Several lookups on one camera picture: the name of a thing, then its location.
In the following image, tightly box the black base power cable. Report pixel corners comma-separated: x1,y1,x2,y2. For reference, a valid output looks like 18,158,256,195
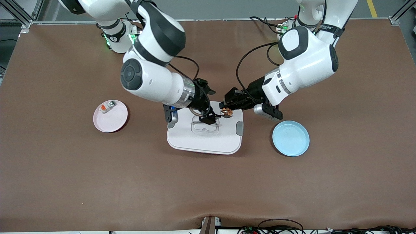
249,16,280,34

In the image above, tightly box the silver table edge rail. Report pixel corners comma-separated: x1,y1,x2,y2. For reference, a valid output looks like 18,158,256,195
32,18,390,25

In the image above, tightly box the white lidded storage box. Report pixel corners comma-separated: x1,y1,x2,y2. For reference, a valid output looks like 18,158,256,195
167,101,244,155

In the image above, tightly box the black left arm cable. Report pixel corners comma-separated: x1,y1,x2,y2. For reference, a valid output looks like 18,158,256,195
236,42,281,95

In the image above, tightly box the light blue round plate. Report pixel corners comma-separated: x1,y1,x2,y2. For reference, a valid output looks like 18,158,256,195
272,120,310,157

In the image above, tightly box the brown table mat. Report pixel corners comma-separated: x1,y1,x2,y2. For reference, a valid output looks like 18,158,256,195
0,19,416,233

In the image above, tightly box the black cable bundle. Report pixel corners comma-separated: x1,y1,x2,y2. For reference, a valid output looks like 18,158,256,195
237,218,416,234

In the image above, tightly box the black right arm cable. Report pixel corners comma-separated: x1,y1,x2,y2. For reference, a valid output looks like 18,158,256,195
167,56,212,117

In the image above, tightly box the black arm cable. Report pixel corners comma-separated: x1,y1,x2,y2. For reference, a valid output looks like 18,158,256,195
236,42,281,95
167,56,212,117

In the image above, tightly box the metal table edge bracket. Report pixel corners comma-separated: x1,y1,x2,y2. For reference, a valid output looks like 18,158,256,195
199,216,222,234

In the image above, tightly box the white orange switch module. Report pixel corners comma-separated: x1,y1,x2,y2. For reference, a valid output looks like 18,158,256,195
99,101,117,114

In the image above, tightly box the pink round plate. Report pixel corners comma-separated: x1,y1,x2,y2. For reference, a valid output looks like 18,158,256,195
93,99,128,133

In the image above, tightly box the aluminium frame post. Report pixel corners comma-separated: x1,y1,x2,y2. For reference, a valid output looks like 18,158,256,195
0,0,44,30
389,0,416,26

